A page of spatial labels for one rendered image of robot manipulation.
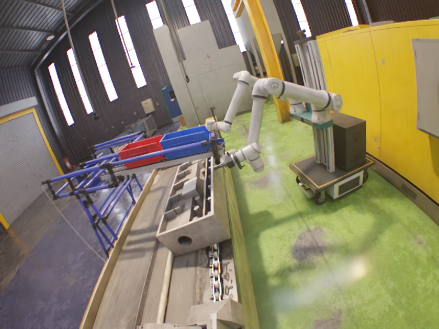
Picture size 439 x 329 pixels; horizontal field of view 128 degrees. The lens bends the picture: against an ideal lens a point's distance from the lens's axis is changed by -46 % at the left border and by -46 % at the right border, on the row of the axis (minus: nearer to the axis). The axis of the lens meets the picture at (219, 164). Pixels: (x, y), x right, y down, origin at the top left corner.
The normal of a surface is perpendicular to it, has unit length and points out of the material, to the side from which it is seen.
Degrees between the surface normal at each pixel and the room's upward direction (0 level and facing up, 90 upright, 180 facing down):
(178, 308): 0
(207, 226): 90
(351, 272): 0
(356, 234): 0
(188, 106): 90
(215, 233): 90
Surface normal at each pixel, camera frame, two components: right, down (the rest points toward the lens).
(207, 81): 0.04, 0.42
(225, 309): 0.59, -0.74
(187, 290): -0.30, -0.86
